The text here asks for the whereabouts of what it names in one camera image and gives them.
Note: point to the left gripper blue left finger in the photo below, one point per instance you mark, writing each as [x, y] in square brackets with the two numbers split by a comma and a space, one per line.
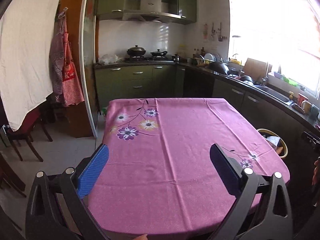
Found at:
[91, 172]

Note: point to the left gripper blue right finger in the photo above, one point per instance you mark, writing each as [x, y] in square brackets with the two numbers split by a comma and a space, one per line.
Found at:
[228, 170]

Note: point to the orange foam fruit net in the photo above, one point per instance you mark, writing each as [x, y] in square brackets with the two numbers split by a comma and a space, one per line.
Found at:
[279, 150]

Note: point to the white paper wrapper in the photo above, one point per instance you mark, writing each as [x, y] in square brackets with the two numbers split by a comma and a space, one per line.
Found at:
[274, 141]

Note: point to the yellow rimmed blue trash bin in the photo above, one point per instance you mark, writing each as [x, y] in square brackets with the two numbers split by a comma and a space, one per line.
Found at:
[265, 133]

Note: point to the steel kitchen sink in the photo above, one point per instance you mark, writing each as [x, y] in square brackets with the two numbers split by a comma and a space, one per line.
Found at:
[275, 94]

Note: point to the green lower kitchen cabinets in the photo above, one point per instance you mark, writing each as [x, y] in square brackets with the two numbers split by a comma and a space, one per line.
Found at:
[157, 80]

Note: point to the person's right hand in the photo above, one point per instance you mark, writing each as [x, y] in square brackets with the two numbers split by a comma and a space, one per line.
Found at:
[316, 172]

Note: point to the person's left hand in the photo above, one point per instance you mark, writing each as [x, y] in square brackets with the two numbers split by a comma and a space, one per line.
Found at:
[142, 237]

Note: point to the teal mug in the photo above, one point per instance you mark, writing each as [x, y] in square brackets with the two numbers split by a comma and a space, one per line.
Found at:
[314, 111]

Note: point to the yellow mug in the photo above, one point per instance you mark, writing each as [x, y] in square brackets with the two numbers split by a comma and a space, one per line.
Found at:
[306, 106]

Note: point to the red mug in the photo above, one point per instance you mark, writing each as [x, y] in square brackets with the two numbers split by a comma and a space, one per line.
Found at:
[301, 98]

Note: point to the pink floral tablecloth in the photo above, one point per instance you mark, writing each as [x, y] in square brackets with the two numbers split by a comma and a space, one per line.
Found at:
[159, 179]

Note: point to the dark wooden chair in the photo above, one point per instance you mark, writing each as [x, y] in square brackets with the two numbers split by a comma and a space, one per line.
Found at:
[24, 132]

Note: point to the red checkered apron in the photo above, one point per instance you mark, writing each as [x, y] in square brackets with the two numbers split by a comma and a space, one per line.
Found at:
[66, 84]

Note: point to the steel sink faucet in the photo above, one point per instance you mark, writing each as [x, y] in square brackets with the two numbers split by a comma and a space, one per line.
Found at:
[265, 78]

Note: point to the wooden cutting board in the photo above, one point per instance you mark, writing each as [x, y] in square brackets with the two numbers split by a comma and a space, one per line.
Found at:
[255, 69]

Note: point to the white plastic bag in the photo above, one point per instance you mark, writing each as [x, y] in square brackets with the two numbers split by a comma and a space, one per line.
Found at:
[109, 59]

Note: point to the black wok on counter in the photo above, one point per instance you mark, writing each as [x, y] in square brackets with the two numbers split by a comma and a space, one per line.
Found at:
[219, 67]

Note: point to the large black wok with lid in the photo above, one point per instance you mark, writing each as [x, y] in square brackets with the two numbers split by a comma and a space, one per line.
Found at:
[136, 51]

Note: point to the small black frying pan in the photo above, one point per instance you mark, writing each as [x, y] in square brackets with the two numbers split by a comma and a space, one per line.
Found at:
[159, 54]

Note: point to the dish rack with plates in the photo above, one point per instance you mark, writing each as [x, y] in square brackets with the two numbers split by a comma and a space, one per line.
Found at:
[206, 59]

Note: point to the white hanging cloth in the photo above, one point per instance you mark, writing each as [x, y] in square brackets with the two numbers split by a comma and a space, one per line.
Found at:
[27, 29]

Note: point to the steel range hood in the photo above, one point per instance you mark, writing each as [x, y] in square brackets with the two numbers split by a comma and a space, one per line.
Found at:
[151, 10]

